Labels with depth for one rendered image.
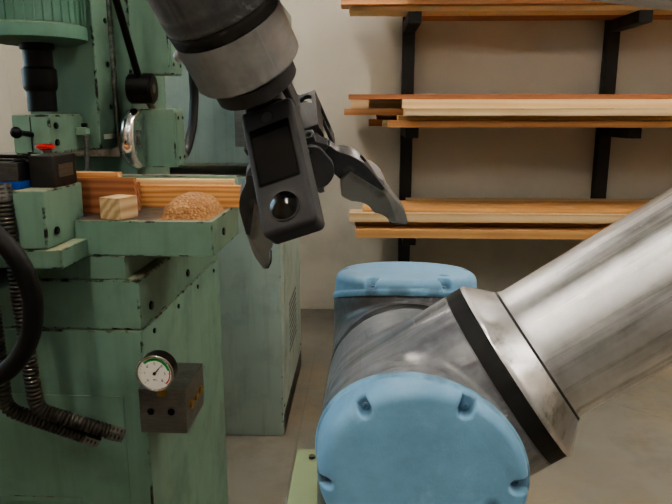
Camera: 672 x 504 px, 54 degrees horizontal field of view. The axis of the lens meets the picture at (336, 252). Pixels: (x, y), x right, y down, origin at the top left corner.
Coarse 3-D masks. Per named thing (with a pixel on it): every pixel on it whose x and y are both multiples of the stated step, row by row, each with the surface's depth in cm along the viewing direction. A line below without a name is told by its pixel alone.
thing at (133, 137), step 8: (128, 112) 130; (136, 112) 131; (128, 120) 129; (136, 120) 131; (120, 128) 129; (128, 128) 128; (136, 128) 132; (120, 136) 129; (128, 136) 128; (136, 136) 132; (144, 136) 135; (128, 144) 129; (136, 144) 132; (144, 144) 135; (128, 152) 129; (136, 152) 131; (144, 152) 136; (128, 160) 131; (136, 160) 132; (144, 160) 136; (136, 168) 134
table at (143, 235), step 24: (96, 216) 112; (144, 216) 112; (216, 216) 112; (72, 240) 107; (96, 240) 109; (120, 240) 108; (144, 240) 108; (168, 240) 108; (192, 240) 108; (216, 240) 110; (0, 264) 100; (48, 264) 100
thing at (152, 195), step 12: (144, 192) 122; (156, 192) 122; (168, 192) 122; (180, 192) 122; (204, 192) 122; (216, 192) 122; (228, 192) 122; (144, 204) 123; (156, 204) 123; (228, 204) 122
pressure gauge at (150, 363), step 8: (152, 352) 107; (160, 352) 107; (144, 360) 106; (152, 360) 106; (160, 360) 106; (168, 360) 106; (136, 368) 106; (144, 368) 106; (152, 368) 106; (160, 368) 106; (168, 368) 106; (176, 368) 108; (136, 376) 106; (144, 376) 107; (152, 376) 107; (160, 376) 106; (168, 376) 106; (144, 384) 107; (152, 384) 107; (160, 384) 107; (168, 384) 106; (160, 392) 109
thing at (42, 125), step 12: (12, 120) 117; (24, 120) 117; (36, 120) 117; (48, 120) 117; (60, 120) 121; (72, 120) 125; (36, 132) 117; (48, 132) 117; (60, 132) 121; (72, 132) 126; (24, 144) 118; (36, 144) 118; (60, 144) 121; (72, 144) 126
